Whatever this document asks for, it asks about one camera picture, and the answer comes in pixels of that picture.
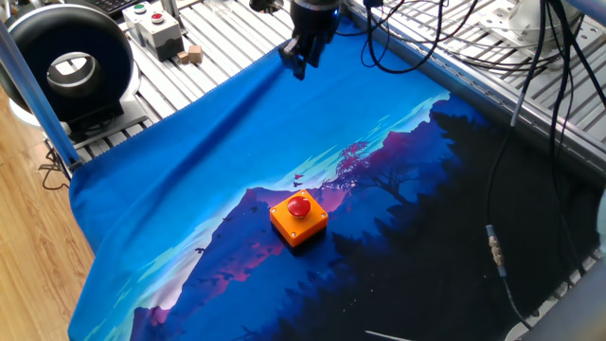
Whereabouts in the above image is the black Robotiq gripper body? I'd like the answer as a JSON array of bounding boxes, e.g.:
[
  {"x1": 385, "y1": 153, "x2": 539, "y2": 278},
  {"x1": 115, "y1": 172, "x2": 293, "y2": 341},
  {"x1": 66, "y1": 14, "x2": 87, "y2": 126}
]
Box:
[{"x1": 289, "y1": 0, "x2": 342, "y2": 46}]

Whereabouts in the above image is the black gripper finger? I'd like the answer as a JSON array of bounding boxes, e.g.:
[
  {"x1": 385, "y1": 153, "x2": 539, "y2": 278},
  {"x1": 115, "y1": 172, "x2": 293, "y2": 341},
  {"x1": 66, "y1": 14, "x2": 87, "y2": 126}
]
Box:
[
  {"x1": 278, "y1": 37, "x2": 310, "y2": 81},
  {"x1": 307, "y1": 36, "x2": 331, "y2": 68}
]

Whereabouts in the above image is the red mushroom push button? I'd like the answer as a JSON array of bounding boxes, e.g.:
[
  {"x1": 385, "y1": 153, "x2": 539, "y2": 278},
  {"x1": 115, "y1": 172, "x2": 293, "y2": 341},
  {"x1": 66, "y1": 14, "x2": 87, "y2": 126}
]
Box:
[{"x1": 286, "y1": 195, "x2": 312, "y2": 220}]

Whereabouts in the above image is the grey two-button control box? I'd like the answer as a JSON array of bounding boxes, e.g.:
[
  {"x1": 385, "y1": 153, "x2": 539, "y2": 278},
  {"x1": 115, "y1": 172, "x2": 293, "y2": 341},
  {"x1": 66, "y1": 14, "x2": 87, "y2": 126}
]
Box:
[{"x1": 121, "y1": 1, "x2": 186, "y2": 63}]

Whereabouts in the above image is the orange button box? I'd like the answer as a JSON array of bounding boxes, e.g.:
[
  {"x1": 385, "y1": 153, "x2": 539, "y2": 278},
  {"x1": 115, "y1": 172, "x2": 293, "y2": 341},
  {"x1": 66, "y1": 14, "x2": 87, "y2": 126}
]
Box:
[{"x1": 269, "y1": 188, "x2": 330, "y2": 249}]

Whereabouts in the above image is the blue mountain print cloth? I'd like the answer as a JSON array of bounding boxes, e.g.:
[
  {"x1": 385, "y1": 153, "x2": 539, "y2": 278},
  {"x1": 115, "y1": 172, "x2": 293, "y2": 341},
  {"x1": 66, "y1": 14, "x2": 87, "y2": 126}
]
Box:
[{"x1": 67, "y1": 18, "x2": 605, "y2": 341}]

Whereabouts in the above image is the black keyboard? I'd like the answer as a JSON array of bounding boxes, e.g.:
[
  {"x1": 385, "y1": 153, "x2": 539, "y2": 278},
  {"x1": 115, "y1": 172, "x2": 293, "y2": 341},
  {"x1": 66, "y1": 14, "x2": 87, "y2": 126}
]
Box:
[{"x1": 87, "y1": 0, "x2": 143, "y2": 15}]

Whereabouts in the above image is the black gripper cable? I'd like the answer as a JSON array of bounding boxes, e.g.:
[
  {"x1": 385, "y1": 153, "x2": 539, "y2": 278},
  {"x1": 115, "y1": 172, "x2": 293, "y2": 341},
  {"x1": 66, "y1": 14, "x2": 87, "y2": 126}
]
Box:
[{"x1": 334, "y1": 0, "x2": 479, "y2": 75}]

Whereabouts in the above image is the aluminium table edge rail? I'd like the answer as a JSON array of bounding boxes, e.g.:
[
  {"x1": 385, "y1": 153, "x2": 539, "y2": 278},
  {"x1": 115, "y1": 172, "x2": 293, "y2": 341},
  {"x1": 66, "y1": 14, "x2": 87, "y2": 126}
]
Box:
[{"x1": 341, "y1": 0, "x2": 606, "y2": 177}]

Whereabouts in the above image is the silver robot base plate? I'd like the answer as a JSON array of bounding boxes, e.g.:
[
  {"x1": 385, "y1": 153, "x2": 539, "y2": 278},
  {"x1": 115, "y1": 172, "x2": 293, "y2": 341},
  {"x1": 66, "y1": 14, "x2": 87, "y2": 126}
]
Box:
[{"x1": 476, "y1": 7, "x2": 603, "y2": 73}]

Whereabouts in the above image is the grey hanging cable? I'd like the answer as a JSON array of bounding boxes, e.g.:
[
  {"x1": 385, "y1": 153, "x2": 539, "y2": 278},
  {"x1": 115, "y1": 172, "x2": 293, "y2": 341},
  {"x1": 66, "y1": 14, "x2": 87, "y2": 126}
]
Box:
[{"x1": 509, "y1": 0, "x2": 549, "y2": 128}]

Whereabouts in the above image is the black round ring light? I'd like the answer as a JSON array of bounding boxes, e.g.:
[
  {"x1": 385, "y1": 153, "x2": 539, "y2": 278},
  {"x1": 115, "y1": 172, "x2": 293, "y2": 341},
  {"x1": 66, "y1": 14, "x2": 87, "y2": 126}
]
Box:
[{"x1": 0, "y1": 3, "x2": 141, "y2": 129}]

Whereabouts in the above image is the blue aluminium frame post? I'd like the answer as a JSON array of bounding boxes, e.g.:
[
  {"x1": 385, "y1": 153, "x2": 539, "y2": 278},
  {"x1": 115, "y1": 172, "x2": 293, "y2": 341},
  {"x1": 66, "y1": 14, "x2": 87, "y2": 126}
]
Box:
[{"x1": 0, "y1": 21, "x2": 81, "y2": 168}]

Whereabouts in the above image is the cable with metal connector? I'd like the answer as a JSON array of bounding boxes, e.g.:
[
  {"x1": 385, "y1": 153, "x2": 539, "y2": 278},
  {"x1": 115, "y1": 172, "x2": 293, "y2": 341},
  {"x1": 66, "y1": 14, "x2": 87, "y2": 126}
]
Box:
[{"x1": 485, "y1": 224, "x2": 534, "y2": 331}]

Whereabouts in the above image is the black floor cable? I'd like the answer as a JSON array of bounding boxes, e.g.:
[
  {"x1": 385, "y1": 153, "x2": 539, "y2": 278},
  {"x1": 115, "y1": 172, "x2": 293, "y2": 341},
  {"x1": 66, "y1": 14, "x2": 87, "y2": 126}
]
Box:
[{"x1": 37, "y1": 147, "x2": 72, "y2": 191}]

